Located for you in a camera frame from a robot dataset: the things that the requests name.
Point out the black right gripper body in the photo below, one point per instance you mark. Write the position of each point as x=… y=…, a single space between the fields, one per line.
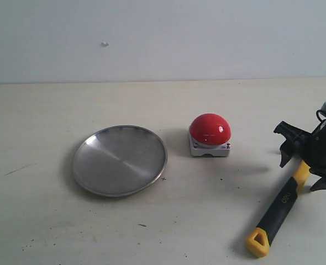
x=316 y=147

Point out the yellow black claw hammer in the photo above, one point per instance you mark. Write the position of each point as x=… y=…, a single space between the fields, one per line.
x=260 y=240

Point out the red dome push button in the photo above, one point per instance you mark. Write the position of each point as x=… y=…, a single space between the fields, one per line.
x=209 y=134

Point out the round stainless steel plate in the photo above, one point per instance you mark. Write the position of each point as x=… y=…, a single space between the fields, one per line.
x=119 y=161

